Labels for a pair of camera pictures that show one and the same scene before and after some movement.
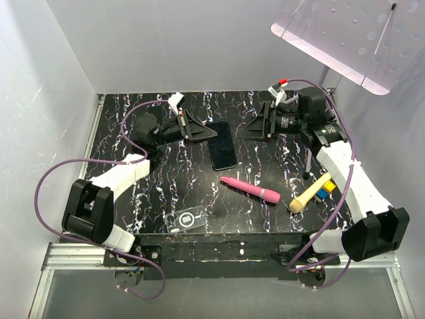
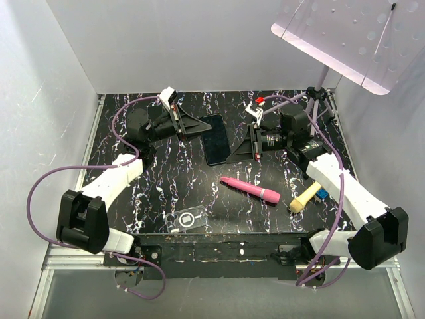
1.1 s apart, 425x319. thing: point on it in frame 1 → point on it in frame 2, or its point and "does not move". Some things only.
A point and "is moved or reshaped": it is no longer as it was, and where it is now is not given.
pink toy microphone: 267,195 does not move
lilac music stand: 370,42 does not move
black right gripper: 255,129 → 244,151
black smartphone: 222,147 is moved or reshaped
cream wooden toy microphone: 297,205 does not move
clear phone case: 186,219 does not move
